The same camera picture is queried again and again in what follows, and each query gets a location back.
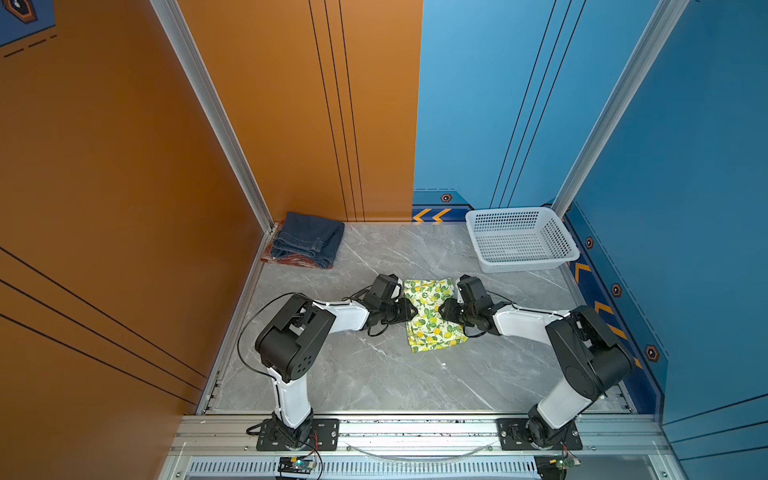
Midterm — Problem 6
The lemon print skirt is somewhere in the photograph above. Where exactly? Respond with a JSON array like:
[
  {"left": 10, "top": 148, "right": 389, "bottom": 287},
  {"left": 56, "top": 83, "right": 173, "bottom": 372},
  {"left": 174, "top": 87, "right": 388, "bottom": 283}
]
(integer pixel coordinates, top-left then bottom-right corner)
[{"left": 404, "top": 279, "right": 468, "bottom": 353}]

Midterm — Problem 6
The white plastic laundry basket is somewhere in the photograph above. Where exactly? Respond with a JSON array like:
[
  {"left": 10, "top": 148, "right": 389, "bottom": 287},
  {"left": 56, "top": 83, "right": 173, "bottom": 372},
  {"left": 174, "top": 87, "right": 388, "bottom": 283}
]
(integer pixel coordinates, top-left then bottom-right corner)
[{"left": 465, "top": 207, "right": 580, "bottom": 274}]

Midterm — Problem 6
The dark blue denim skirt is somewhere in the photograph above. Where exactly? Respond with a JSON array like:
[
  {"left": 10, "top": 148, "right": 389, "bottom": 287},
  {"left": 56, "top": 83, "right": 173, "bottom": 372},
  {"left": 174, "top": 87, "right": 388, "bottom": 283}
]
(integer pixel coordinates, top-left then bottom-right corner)
[{"left": 270, "top": 212, "right": 345, "bottom": 269}]

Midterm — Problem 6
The red plaid skirt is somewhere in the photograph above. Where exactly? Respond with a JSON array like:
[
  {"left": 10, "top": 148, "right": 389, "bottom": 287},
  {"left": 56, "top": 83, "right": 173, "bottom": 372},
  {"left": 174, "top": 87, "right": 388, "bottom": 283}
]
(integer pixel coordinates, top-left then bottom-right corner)
[{"left": 260, "top": 252, "right": 317, "bottom": 269}]

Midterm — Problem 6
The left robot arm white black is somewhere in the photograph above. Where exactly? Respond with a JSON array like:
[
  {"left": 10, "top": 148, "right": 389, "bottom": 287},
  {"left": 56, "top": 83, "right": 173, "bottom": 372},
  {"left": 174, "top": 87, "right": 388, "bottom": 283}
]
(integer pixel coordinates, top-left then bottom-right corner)
[{"left": 255, "top": 274, "right": 418, "bottom": 449}]

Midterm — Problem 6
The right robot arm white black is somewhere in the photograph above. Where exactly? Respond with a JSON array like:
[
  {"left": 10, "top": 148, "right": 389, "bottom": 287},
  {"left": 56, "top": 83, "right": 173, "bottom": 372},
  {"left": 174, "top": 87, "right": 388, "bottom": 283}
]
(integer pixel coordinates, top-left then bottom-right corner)
[{"left": 438, "top": 275, "right": 636, "bottom": 449}]

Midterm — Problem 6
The left green circuit board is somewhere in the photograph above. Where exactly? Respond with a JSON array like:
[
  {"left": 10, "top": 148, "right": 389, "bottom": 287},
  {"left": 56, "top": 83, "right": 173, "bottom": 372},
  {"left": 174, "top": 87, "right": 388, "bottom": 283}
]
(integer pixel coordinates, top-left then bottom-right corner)
[{"left": 277, "top": 456, "right": 319, "bottom": 479}]

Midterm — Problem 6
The green circuit board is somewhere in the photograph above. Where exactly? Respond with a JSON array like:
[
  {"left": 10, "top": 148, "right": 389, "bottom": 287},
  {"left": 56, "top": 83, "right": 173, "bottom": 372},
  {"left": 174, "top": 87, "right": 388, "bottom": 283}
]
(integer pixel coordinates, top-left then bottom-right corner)
[
  {"left": 534, "top": 457, "right": 581, "bottom": 480},
  {"left": 277, "top": 456, "right": 319, "bottom": 479}
]

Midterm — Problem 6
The right green circuit board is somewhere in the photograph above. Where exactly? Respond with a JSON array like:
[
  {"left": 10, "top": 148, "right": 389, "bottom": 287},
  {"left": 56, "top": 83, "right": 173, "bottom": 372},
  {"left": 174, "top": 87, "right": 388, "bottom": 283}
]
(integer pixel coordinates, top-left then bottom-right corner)
[{"left": 534, "top": 457, "right": 581, "bottom": 480}]

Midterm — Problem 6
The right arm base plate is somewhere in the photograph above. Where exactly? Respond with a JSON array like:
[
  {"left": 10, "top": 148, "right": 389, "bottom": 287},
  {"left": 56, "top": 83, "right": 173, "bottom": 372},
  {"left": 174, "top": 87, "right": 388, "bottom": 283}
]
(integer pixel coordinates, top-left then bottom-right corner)
[{"left": 495, "top": 417, "right": 583, "bottom": 451}]

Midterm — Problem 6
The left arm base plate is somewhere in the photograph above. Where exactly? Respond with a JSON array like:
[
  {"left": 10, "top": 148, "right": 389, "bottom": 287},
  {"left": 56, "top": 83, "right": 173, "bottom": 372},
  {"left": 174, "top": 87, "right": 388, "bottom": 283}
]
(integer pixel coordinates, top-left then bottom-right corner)
[{"left": 256, "top": 417, "right": 340, "bottom": 452}]

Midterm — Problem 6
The grey cable on rail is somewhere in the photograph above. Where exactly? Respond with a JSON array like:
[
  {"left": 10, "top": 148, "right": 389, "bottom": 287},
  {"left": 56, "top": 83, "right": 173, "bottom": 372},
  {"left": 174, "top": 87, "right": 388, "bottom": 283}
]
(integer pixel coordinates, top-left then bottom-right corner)
[{"left": 346, "top": 444, "right": 493, "bottom": 463}]

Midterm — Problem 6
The aluminium front rail frame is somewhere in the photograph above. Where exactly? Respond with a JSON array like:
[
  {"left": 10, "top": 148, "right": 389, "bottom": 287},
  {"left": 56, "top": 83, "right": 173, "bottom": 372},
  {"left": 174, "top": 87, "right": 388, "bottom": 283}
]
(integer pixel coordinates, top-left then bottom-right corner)
[{"left": 159, "top": 413, "right": 686, "bottom": 479}]

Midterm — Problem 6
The right aluminium corner post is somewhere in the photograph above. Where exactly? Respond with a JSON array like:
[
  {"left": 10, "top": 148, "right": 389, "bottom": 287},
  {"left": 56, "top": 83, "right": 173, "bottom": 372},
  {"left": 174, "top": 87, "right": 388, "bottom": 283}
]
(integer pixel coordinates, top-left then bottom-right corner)
[{"left": 551, "top": 0, "right": 690, "bottom": 218}]

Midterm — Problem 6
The aluminium corner post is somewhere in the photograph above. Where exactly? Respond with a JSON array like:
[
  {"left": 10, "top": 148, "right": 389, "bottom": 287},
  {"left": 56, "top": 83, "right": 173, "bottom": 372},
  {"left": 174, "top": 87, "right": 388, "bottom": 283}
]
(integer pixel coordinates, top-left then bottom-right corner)
[
  {"left": 149, "top": 0, "right": 275, "bottom": 234},
  {"left": 551, "top": 0, "right": 690, "bottom": 218}
]

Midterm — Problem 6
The left aluminium corner post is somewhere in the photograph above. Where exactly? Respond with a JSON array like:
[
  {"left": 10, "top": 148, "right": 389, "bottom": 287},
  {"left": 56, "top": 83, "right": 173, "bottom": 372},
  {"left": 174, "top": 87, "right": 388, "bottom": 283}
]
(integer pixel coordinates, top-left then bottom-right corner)
[{"left": 149, "top": 0, "right": 275, "bottom": 234}]

